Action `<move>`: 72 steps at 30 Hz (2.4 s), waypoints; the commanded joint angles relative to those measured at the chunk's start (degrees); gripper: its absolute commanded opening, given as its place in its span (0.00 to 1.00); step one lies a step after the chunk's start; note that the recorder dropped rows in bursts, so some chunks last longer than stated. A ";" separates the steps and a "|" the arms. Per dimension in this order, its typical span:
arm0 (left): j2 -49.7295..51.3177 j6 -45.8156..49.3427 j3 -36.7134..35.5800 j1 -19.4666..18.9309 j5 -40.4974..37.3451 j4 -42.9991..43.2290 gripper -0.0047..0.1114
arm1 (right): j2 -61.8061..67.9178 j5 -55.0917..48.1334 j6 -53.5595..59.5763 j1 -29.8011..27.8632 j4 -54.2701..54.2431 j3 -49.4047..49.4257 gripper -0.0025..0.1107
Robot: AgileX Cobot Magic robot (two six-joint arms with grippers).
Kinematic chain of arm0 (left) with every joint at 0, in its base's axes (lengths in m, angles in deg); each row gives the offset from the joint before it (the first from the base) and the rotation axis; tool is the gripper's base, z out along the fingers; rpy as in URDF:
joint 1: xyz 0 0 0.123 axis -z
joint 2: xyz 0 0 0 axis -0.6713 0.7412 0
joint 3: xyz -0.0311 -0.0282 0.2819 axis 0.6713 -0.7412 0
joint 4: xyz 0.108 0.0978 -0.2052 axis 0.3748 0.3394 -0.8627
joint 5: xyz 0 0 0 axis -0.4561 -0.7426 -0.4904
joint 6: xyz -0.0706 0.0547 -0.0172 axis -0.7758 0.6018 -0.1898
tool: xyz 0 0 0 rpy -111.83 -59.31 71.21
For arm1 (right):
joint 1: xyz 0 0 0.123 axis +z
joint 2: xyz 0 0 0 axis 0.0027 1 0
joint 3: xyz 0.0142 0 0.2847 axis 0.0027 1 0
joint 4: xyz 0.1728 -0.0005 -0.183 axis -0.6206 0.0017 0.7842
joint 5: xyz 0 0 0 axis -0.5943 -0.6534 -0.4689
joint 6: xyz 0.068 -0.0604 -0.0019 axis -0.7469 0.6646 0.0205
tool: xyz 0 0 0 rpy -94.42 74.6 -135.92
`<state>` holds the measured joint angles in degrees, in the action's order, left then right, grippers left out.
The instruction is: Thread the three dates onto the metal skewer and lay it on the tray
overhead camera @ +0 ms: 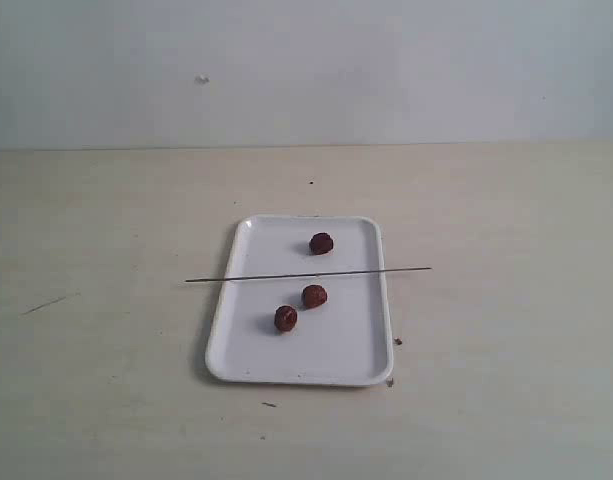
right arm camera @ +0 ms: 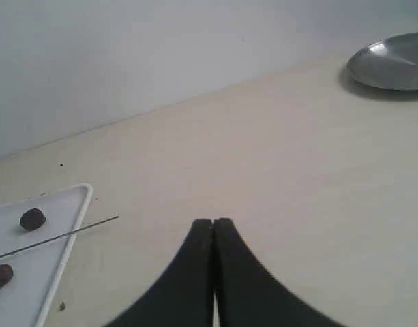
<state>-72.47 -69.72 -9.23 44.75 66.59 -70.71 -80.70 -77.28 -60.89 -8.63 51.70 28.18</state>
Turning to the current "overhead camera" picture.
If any red date top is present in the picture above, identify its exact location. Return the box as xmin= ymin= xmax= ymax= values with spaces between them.
xmin=309 ymin=232 xmax=334 ymax=255

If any red date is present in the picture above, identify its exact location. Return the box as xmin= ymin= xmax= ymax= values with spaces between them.
xmin=301 ymin=284 xmax=328 ymax=309
xmin=309 ymin=232 xmax=334 ymax=255
xmin=274 ymin=305 xmax=298 ymax=333

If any thin metal skewer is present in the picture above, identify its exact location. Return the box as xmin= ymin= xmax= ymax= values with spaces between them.
xmin=183 ymin=267 xmax=432 ymax=284

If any white rectangular plastic tray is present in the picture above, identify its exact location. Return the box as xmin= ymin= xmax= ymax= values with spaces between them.
xmin=204 ymin=215 xmax=394 ymax=387

